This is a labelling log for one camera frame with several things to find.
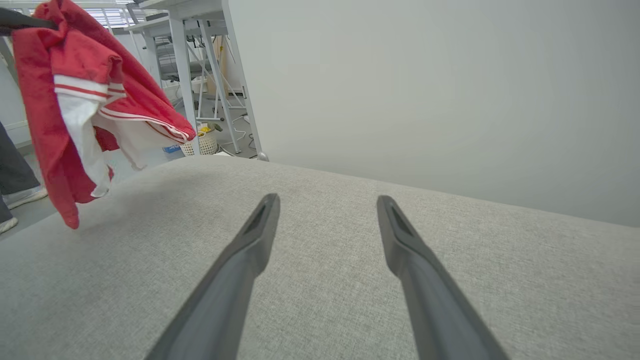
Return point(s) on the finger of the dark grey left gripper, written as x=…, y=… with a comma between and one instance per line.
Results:
x=20, y=20

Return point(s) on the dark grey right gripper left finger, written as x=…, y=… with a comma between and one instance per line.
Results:
x=220, y=310

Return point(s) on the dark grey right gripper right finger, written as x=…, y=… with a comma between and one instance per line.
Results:
x=440, y=310

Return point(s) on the red and white basketball jersey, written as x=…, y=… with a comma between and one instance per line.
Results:
x=45, y=125

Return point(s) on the dark grey trousers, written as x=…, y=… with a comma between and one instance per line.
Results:
x=15, y=170

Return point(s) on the grey office chair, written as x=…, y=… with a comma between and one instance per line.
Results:
x=167, y=62

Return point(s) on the grey partition foot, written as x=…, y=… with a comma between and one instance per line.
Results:
x=262, y=157

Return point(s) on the white woven basket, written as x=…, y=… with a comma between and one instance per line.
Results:
x=207, y=145

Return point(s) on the blue flat item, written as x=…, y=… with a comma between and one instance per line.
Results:
x=171, y=148

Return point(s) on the white shoe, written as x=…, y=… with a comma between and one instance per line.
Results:
x=25, y=197

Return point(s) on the yellow item in basket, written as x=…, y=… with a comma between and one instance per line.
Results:
x=205, y=130

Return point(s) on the white partition panel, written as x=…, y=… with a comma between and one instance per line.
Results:
x=425, y=90

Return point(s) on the white frame table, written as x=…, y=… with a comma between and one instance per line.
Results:
x=182, y=75
x=151, y=55

